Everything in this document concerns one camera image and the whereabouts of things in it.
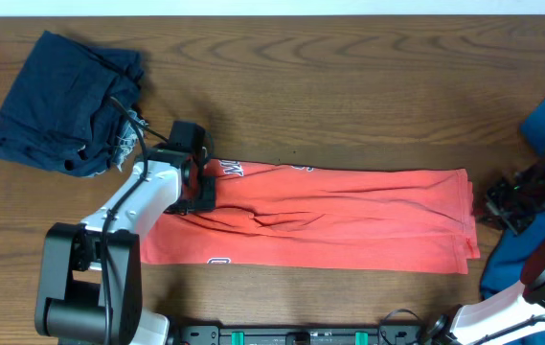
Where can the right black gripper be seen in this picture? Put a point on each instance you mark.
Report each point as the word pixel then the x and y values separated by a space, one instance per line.
pixel 499 220

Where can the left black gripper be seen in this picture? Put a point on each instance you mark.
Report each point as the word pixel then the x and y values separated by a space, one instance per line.
pixel 208 201

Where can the red t-shirt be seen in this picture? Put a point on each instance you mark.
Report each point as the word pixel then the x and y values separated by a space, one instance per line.
pixel 417 221

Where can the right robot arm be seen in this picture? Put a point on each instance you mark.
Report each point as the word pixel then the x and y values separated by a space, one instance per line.
pixel 518 310

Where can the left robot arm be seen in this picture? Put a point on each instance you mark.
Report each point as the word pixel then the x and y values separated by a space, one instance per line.
pixel 90 280

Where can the blue t-shirt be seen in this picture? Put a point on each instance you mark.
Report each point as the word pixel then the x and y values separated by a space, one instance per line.
pixel 504 265

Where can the folded dark navy garment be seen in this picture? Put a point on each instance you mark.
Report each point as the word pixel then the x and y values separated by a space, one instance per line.
pixel 68 107

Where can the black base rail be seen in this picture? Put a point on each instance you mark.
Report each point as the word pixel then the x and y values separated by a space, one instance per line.
pixel 402 334

